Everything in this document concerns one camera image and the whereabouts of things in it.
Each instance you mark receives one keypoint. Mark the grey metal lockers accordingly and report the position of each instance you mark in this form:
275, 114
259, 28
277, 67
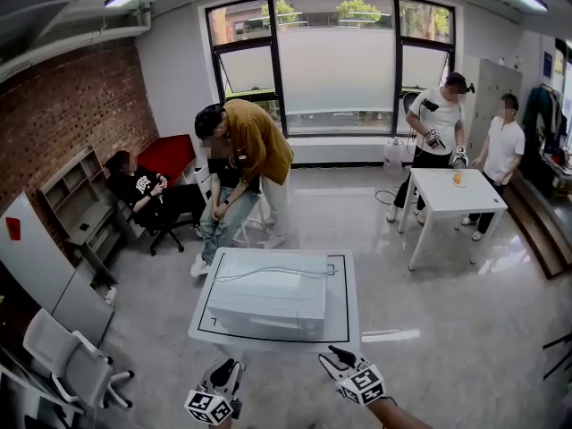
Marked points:
493, 83

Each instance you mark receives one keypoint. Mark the black swivel office chair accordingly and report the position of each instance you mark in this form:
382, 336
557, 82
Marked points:
161, 235

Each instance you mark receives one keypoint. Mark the grey wooden shelf desk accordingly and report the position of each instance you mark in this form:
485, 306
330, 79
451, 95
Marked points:
85, 221

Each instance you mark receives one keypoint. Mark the black framed window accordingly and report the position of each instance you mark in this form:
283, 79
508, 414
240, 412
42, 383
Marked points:
335, 69

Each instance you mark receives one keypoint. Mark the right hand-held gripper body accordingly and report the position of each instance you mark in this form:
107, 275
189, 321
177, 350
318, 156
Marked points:
363, 384

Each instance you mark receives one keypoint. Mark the white appliance door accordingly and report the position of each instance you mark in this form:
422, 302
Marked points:
250, 322

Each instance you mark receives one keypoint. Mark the red cushion sofa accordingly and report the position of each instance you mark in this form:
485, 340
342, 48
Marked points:
167, 154

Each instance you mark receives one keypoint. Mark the white folding chair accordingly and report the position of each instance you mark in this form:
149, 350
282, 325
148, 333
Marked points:
250, 226

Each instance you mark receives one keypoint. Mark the blue wall poster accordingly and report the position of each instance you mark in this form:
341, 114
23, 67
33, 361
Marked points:
548, 64

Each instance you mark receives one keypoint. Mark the dark wooden step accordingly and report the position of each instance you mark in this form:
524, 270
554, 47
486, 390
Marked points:
540, 235

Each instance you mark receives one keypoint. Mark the white office chair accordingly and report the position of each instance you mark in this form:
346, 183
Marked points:
71, 360

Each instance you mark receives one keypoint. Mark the black tripod stand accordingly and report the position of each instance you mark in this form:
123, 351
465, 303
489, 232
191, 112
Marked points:
558, 355

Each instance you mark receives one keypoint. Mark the white power strip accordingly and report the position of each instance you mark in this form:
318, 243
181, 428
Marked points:
111, 296

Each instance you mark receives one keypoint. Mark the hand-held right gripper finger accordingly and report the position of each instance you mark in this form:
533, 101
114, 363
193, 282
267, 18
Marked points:
345, 358
333, 370

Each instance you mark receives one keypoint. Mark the white microwave oven housing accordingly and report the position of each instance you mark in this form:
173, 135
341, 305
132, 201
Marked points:
268, 291

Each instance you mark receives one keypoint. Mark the clear water jug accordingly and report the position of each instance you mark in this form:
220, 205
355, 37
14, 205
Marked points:
393, 159

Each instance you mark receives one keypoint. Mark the small white plate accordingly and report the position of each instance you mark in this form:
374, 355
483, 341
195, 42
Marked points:
460, 185

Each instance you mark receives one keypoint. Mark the white cabinet with red sticker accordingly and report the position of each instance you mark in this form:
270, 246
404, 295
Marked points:
40, 262

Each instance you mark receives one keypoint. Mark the person's right forearm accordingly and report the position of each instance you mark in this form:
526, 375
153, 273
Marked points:
397, 416

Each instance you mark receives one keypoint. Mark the black oval chair back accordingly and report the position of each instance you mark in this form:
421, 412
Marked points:
409, 103

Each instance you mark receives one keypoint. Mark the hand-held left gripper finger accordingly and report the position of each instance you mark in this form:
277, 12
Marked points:
238, 382
216, 376

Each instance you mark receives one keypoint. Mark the clothes rack with garments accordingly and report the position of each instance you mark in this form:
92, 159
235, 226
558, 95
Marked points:
540, 119

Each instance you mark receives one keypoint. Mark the white table with black lines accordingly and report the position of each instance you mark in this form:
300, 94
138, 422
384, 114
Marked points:
337, 302

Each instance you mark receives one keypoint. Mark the plain white square table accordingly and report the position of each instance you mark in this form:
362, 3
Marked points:
460, 199

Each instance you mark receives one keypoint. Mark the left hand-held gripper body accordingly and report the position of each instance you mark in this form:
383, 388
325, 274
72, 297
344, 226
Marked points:
207, 405

